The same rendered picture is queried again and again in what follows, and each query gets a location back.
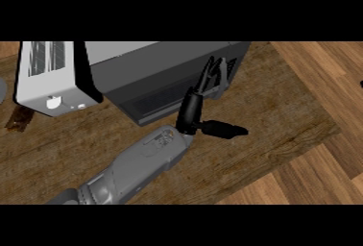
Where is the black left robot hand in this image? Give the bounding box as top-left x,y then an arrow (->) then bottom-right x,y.
174,56 -> 249,140

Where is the dark grey microwave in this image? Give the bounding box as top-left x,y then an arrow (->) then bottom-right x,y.
84,41 -> 252,127

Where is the white toaster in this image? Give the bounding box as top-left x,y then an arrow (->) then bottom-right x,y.
13,41 -> 105,118

